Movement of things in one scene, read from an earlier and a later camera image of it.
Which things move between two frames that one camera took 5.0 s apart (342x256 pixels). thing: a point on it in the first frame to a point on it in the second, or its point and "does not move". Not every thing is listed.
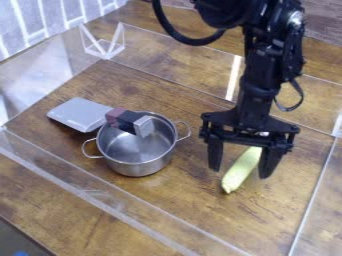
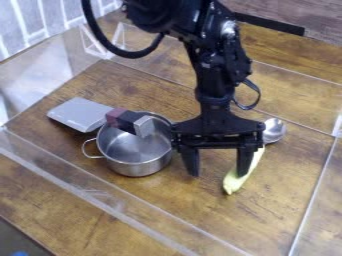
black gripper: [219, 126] to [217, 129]
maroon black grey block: [134, 122] does not move
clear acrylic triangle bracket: [103, 47] does not move
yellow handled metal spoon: [241, 169] does not move
